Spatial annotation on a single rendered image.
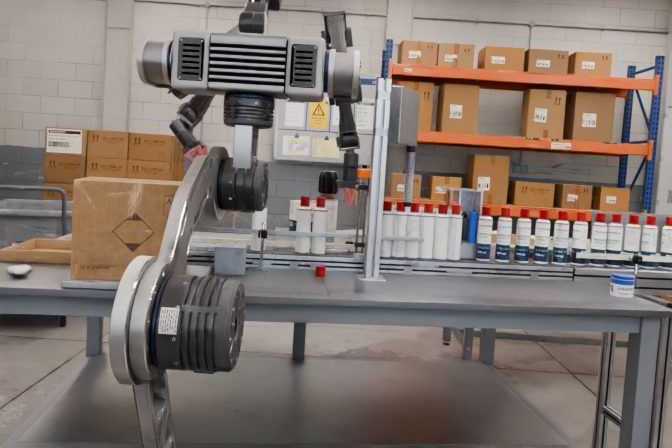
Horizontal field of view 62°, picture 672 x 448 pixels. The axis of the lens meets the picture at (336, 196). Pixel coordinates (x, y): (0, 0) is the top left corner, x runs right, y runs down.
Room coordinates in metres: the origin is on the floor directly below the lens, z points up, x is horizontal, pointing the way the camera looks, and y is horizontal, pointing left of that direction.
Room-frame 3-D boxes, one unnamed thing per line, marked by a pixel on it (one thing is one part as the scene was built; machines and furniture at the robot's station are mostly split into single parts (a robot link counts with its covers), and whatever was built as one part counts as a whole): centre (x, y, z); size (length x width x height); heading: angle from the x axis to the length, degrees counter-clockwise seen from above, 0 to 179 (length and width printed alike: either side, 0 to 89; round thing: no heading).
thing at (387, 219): (2.03, -0.19, 0.98); 0.05 x 0.05 x 0.20
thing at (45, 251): (1.91, 0.92, 0.85); 0.30 x 0.26 x 0.04; 97
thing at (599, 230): (2.13, -1.01, 0.98); 0.05 x 0.05 x 0.20
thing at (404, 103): (1.95, -0.19, 1.38); 0.17 x 0.10 x 0.19; 152
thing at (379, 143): (1.88, -0.13, 1.16); 0.04 x 0.04 x 0.67; 7
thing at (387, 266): (2.02, -0.07, 0.85); 1.65 x 0.11 x 0.05; 97
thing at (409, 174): (1.94, -0.25, 1.18); 0.04 x 0.04 x 0.21
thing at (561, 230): (2.11, -0.86, 0.98); 0.05 x 0.05 x 0.20
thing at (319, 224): (2.00, 0.05, 0.98); 0.05 x 0.05 x 0.20
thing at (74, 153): (5.45, 2.11, 0.70); 1.20 x 0.82 x 1.39; 95
